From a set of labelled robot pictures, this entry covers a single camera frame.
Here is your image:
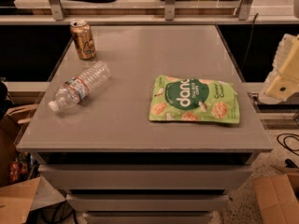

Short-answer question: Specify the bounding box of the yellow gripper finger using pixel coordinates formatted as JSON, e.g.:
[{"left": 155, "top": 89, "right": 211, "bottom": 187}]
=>
[{"left": 264, "top": 34, "right": 299, "bottom": 101}]

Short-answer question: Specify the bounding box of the clear plastic water bottle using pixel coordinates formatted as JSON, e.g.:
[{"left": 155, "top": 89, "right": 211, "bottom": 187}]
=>
[{"left": 48, "top": 61, "right": 110, "bottom": 112}]

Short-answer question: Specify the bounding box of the green rice crisps bag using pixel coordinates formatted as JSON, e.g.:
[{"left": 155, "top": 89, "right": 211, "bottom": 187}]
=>
[{"left": 149, "top": 75, "right": 240, "bottom": 124}]

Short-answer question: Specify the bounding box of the cardboard box lower right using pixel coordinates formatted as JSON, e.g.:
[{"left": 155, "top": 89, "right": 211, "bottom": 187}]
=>
[{"left": 253, "top": 174, "right": 299, "bottom": 224}]

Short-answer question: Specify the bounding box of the cardboard box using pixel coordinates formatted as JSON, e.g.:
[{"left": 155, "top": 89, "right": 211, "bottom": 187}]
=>
[
  {"left": 253, "top": 174, "right": 299, "bottom": 224},
  {"left": 0, "top": 177, "right": 40, "bottom": 224}
]

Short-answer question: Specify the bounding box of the grey drawer cabinet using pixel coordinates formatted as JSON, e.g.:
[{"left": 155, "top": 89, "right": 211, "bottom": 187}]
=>
[{"left": 19, "top": 25, "right": 272, "bottom": 224}]

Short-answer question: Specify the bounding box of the gold soda can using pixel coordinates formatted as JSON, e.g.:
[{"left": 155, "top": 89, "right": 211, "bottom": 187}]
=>
[{"left": 70, "top": 20, "right": 96, "bottom": 60}]

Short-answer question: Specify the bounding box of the brown paper bag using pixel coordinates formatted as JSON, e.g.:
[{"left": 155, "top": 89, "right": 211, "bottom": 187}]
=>
[{"left": 6, "top": 104, "right": 38, "bottom": 124}]

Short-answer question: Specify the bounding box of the cardboard box lower left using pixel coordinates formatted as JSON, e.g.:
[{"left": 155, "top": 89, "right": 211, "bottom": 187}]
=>
[{"left": 0, "top": 177, "right": 40, "bottom": 224}]

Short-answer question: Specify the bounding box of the metal frame rail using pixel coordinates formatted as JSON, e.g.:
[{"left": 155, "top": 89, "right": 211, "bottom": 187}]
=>
[{"left": 0, "top": 0, "right": 299, "bottom": 24}]

